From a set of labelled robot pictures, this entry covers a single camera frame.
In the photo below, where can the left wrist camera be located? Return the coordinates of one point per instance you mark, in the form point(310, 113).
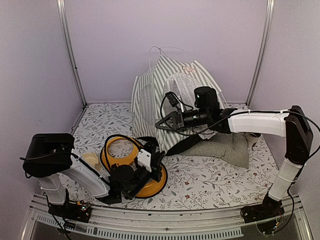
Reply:
point(144, 159)

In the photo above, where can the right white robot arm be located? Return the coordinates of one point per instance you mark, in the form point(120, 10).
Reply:
point(289, 124)

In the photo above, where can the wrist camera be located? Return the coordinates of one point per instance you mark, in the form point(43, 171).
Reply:
point(175, 101)
point(144, 159)

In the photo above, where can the aluminium frame post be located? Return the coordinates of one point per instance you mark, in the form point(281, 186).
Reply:
point(70, 52)
point(267, 25)

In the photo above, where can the green checked cushion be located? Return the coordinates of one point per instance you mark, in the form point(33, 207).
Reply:
point(231, 148)

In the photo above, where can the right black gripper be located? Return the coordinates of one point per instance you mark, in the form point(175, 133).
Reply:
point(178, 121)

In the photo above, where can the floral patterned table mat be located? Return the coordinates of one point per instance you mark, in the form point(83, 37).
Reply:
point(194, 182)

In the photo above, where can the green striped pet tent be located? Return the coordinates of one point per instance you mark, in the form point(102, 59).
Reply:
point(166, 87)

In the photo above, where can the white and brown cup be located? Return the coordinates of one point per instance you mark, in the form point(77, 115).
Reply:
point(252, 138)

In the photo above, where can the yellow double bowl holder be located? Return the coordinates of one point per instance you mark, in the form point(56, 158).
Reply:
point(143, 141)

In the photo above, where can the front aluminium rail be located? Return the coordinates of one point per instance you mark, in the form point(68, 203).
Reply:
point(113, 223)

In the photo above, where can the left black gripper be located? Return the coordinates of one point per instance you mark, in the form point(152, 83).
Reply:
point(156, 161)

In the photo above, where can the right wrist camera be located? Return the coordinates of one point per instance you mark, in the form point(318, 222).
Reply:
point(175, 101)

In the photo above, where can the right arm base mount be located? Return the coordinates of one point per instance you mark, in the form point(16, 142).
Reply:
point(269, 208)

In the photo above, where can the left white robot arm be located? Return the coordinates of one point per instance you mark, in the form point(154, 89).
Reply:
point(52, 153)

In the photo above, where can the left aluminium frame post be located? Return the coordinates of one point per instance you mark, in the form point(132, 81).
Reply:
point(70, 52)

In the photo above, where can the right aluminium frame post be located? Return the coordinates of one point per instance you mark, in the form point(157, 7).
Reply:
point(267, 25)

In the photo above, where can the cream pet bowl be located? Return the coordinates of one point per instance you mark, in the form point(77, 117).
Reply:
point(92, 159)

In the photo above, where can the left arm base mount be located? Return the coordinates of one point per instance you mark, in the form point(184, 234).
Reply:
point(70, 210)

